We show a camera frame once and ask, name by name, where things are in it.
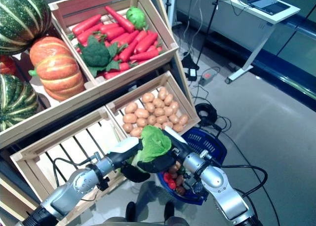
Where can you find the wooden slatted cabbage crate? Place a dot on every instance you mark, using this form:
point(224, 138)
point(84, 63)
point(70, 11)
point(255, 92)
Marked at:
point(61, 134)

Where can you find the wooden display rack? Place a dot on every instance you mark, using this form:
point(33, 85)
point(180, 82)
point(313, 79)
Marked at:
point(49, 117)

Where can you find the dark green broccoli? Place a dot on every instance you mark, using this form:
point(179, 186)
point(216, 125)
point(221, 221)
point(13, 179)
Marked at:
point(95, 53)

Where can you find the potatoes in basket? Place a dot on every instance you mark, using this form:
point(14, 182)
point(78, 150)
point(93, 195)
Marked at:
point(176, 169)

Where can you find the light green lettuce head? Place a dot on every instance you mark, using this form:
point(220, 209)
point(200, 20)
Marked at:
point(135, 17)

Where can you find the open laptop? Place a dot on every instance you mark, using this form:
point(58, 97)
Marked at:
point(269, 4)

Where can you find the wooden carrot crate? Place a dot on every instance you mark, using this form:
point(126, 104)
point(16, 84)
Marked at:
point(148, 65)

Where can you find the blue plastic shopping basket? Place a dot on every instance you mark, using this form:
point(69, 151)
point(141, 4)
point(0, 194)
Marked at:
point(221, 152)

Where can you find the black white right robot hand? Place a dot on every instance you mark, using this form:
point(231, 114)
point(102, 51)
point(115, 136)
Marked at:
point(176, 140)

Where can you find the wooden potato crate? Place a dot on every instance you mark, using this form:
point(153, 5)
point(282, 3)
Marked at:
point(138, 94)

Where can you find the grey power strip red switch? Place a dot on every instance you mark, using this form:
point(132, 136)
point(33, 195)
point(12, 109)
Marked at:
point(207, 76)

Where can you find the black power adapter white label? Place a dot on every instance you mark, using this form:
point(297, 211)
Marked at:
point(192, 74)

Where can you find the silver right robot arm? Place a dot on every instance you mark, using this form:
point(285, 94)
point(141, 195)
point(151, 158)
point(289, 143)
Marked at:
point(217, 181)

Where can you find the orange ribbed pumpkin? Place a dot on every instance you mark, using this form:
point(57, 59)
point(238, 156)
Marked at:
point(6, 65)
point(59, 70)

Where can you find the red bell pepper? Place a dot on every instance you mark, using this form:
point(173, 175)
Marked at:
point(169, 180)

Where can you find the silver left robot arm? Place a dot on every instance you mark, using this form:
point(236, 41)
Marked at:
point(74, 186)

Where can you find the green striped pumpkin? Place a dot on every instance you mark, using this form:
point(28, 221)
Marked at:
point(22, 18)
point(14, 102)

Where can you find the tan plastic potato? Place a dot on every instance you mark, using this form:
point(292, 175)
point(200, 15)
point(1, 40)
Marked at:
point(168, 99)
point(158, 125)
point(149, 107)
point(183, 119)
point(136, 131)
point(174, 118)
point(168, 124)
point(142, 122)
point(148, 97)
point(130, 107)
point(174, 106)
point(142, 113)
point(162, 119)
point(159, 111)
point(168, 110)
point(178, 127)
point(127, 127)
point(162, 92)
point(151, 119)
point(158, 102)
point(130, 118)

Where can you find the orange red plastic carrot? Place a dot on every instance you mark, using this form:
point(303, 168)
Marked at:
point(86, 25)
point(144, 55)
point(146, 43)
point(121, 20)
point(128, 52)

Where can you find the white desk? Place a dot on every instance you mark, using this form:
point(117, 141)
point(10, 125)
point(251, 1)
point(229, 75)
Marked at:
point(247, 26)

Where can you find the black tripod stand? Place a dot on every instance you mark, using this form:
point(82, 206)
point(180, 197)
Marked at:
point(190, 62)

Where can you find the brown round vegetable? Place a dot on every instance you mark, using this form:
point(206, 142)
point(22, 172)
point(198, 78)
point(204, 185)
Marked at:
point(181, 190)

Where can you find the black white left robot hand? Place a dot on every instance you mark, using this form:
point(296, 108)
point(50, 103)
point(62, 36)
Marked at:
point(123, 154)

